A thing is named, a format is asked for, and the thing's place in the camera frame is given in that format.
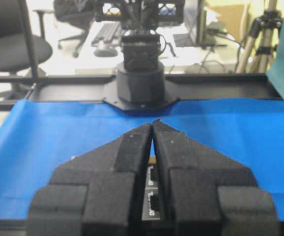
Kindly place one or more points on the black metal table frame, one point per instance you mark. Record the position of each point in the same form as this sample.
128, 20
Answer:
178, 87

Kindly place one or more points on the blue table cloth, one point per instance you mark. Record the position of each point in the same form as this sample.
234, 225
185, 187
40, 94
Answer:
36, 137

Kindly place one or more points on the small black labelled box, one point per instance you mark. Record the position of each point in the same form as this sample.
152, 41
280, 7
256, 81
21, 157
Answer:
152, 177

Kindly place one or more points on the grey camera tripod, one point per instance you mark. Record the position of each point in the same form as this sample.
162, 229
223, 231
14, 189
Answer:
259, 51

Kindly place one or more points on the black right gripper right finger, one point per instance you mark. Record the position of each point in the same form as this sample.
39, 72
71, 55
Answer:
207, 193

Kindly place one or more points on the background office chair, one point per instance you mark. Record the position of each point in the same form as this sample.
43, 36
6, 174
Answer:
77, 13

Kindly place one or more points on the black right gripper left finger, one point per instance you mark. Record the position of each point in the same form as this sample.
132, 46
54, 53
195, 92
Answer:
99, 193

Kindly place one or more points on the black office chair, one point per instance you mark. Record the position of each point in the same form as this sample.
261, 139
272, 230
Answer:
19, 48

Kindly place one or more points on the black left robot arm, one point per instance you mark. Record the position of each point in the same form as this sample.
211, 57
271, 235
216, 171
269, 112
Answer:
139, 82

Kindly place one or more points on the black keyboard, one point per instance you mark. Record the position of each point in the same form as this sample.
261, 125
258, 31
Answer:
109, 34

